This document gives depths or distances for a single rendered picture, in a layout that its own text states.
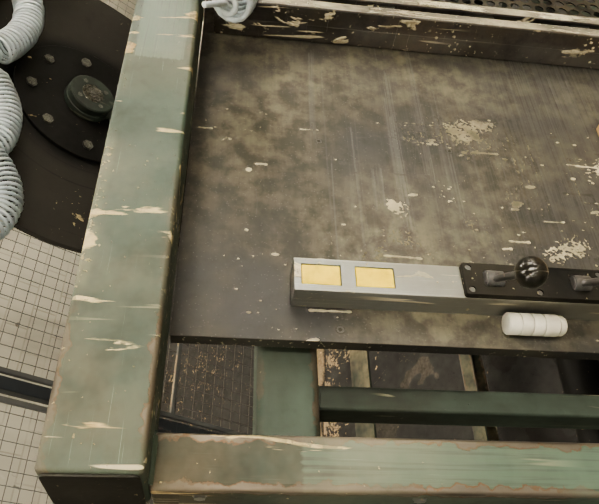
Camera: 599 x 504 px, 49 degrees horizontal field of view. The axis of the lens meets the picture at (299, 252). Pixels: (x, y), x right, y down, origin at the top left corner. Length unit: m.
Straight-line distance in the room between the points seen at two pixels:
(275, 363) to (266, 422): 0.08
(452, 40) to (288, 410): 0.76
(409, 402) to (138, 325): 0.37
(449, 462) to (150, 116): 0.57
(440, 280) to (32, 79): 1.06
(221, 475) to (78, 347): 0.19
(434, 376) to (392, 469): 2.23
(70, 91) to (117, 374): 1.00
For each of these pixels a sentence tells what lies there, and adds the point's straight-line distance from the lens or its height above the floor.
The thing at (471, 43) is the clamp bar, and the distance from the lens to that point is 1.29.
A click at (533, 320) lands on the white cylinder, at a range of 0.90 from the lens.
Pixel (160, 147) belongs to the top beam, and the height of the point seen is 1.88.
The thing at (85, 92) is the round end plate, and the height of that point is 1.87.
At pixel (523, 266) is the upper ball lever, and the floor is 1.56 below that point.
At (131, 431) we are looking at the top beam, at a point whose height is 1.87.
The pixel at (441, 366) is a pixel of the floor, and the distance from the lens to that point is 2.94.
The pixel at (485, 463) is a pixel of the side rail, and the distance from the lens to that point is 0.76.
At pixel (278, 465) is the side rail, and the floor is 1.73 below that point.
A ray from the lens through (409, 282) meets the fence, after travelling 0.85.
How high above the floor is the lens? 2.14
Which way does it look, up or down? 32 degrees down
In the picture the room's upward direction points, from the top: 64 degrees counter-clockwise
